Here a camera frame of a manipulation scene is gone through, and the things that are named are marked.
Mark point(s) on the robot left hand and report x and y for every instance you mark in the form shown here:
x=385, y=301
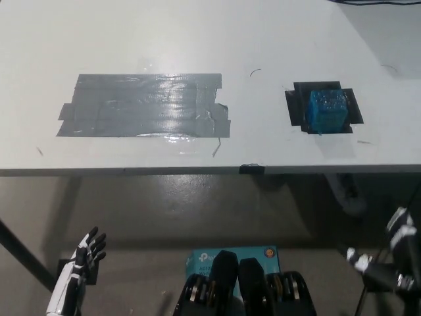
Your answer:
x=70, y=276

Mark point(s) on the blue Rubik's cube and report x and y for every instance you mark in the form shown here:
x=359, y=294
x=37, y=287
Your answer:
x=325, y=112

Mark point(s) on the black tape marked square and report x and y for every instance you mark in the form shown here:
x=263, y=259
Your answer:
x=296, y=105

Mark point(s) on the black table leg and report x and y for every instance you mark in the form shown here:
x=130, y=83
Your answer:
x=23, y=253

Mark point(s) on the teal tp-link router box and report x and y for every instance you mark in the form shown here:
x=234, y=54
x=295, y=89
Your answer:
x=204, y=260

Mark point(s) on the small black tape piece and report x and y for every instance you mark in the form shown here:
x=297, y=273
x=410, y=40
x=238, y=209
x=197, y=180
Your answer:
x=252, y=169

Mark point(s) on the grey duct tape patch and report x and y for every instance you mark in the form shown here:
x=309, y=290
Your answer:
x=141, y=105

